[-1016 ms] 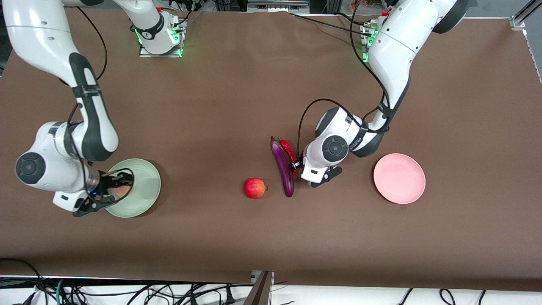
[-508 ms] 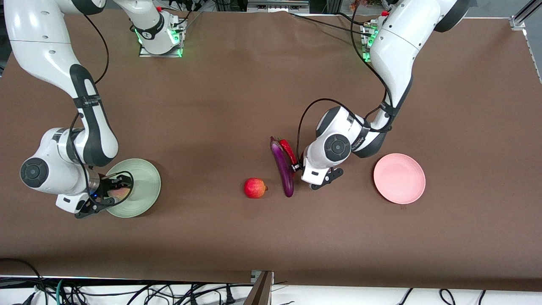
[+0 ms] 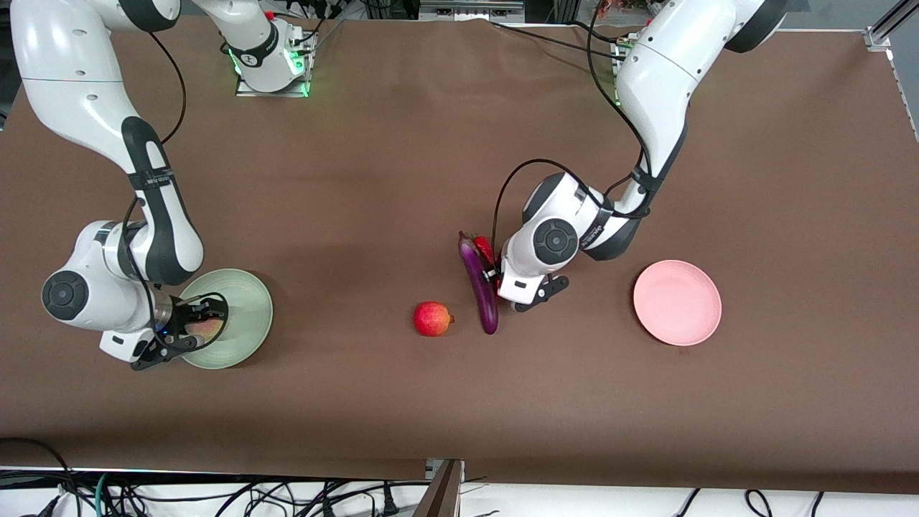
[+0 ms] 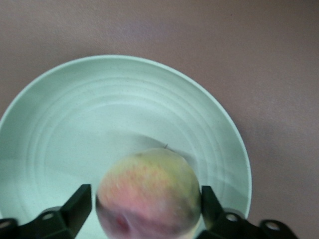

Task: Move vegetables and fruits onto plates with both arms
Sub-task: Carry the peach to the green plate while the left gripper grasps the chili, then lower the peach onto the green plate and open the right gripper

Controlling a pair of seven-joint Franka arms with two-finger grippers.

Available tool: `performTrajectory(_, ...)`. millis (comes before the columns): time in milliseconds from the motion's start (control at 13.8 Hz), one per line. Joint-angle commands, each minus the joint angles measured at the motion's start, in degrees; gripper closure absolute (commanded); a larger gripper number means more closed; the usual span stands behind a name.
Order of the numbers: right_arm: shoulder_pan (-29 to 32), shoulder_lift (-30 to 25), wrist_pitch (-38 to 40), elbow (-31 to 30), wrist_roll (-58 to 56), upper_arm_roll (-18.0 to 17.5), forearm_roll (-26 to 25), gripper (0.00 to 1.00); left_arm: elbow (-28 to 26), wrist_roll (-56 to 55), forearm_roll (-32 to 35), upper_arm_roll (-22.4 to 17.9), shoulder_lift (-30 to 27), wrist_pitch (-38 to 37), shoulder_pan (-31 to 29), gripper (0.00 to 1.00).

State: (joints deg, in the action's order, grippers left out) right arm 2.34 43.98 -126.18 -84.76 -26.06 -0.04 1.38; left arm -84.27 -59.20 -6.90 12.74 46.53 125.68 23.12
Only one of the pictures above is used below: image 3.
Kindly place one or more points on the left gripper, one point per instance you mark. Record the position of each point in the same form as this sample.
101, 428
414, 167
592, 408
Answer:
494, 275

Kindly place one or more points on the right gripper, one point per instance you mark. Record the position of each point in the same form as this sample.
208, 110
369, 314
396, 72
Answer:
184, 317

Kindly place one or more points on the yellow-pink peach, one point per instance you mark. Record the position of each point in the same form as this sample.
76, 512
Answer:
208, 330

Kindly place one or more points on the long purple eggplant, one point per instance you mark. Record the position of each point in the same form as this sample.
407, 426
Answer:
479, 287

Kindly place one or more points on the red chili pepper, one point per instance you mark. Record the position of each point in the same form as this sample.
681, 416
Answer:
486, 250

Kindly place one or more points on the red pomegranate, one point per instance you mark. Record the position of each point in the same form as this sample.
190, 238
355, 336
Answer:
432, 319

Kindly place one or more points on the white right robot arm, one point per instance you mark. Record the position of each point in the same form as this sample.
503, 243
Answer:
72, 72

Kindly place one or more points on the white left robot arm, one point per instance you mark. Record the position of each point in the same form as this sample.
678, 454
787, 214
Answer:
660, 72

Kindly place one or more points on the light green round plate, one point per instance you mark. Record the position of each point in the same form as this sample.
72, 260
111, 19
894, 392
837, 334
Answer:
248, 316

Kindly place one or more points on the brown table cloth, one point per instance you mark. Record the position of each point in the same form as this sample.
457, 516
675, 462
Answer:
402, 179

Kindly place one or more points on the pink round plate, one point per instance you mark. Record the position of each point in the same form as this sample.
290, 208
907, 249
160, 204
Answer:
675, 301

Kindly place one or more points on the black power plug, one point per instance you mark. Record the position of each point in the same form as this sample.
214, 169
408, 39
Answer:
390, 502

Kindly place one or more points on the grey equipment rack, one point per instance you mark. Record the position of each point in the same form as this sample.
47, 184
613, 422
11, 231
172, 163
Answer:
470, 11

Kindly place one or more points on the orange red background object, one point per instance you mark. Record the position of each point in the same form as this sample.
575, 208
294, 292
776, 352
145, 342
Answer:
610, 8

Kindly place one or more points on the aluminium camera post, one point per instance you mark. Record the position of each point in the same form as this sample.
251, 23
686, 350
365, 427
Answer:
441, 495

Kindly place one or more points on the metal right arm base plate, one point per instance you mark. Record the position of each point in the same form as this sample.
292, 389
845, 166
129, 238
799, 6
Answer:
244, 91

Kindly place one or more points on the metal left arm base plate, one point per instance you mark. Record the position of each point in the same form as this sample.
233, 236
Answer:
615, 64

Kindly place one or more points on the aluminium frame profile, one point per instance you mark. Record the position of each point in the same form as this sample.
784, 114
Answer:
877, 37

